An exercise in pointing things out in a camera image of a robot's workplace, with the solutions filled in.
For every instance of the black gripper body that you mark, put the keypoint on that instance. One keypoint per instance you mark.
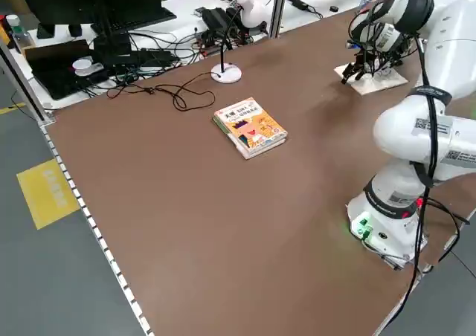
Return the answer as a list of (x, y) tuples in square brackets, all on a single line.
[(364, 59), (395, 57)]

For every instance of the white notebook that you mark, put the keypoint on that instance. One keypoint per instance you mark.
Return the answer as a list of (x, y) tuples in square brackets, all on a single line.
[(388, 83)]

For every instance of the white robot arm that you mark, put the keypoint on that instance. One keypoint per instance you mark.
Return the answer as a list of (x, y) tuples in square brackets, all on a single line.
[(401, 128)]

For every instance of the black tape roll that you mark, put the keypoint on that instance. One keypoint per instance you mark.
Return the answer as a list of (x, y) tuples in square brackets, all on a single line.
[(333, 9)]

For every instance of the orange illustrated book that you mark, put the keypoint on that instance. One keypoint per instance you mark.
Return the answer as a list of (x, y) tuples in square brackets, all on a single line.
[(253, 126)]

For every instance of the white green spine book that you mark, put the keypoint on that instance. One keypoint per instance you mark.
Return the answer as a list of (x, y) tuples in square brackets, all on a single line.
[(260, 151)]

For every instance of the white desk lamp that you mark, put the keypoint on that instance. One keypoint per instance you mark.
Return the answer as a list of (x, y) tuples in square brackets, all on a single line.
[(227, 75)]

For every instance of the black white grid board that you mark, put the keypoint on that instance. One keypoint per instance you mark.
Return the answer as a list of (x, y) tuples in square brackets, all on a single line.
[(233, 2)]

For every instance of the black finned power supply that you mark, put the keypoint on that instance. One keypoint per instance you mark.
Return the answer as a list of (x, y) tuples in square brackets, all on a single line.
[(215, 18)]

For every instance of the black dock box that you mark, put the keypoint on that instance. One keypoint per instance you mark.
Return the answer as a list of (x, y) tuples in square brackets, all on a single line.
[(148, 58)]

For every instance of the black keyboard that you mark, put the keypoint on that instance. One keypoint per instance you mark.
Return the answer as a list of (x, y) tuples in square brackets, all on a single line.
[(148, 18)]

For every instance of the white flat device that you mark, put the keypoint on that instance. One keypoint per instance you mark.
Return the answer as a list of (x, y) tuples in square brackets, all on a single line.
[(97, 67)]

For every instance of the black monitor with stand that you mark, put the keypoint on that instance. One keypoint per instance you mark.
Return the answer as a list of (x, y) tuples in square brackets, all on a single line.
[(93, 1)]

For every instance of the small white round dish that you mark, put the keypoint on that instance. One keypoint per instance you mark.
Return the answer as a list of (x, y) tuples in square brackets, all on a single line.
[(82, 66)]

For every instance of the black mouse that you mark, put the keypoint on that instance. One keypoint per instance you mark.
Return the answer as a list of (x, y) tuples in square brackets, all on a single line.
[(75, 30)]

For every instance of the black laptop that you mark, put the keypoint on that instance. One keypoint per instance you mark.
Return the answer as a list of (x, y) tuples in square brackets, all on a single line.
[(52, 68)]

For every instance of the dark phone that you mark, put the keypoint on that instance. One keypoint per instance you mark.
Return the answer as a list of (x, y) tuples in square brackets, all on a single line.
[(45, 31)]

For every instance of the clear bottle white cap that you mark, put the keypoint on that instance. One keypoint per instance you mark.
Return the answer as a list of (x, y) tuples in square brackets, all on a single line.
[(13, 20)]

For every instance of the yellow red box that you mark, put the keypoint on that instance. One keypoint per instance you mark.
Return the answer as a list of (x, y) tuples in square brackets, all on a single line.
[(3, 35)]

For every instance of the aluminium frame post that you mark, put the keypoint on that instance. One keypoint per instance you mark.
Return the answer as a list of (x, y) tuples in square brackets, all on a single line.
[(277, 9)]

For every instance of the aluminium frame beam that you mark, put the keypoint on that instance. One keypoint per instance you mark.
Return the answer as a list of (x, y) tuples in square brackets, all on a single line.
[(23, 81)]

